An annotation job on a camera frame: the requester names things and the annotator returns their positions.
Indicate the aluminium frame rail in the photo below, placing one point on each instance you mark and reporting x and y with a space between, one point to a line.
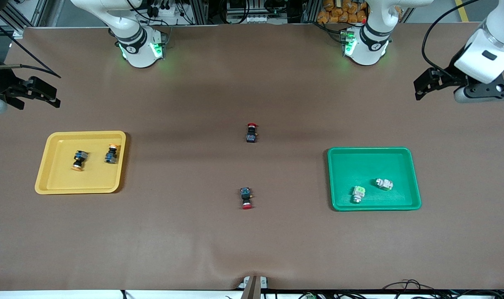
195 10

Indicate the yellow plastic tray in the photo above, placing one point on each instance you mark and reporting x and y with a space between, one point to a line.
56 178

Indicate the brown table mat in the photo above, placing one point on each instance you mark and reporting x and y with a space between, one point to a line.
276 241

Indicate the yellow pushbutton switch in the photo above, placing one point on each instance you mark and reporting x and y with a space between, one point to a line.
80 158
110 157

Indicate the aluminium profile bar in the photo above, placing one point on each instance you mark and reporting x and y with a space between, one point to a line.
27 14

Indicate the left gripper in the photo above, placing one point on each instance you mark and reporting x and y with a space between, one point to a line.
448 76

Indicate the green plastic tray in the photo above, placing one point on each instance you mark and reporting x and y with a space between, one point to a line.
360 166

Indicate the white power strip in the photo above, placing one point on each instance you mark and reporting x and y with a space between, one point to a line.
166 10
247 18

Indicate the silver-white button switch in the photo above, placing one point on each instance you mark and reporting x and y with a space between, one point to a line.
384 184

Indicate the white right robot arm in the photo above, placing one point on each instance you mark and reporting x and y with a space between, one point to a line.
135 41

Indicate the orange mesh bag pile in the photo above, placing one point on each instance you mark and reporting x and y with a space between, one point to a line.
339 14

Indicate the green pushbutton switch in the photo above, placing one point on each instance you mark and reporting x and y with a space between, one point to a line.
358 192

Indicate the table edge camera mount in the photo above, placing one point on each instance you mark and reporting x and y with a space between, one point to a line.
252 290

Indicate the red mushroom pushbutton switch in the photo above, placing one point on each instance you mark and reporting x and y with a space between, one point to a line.
246 194
251 136

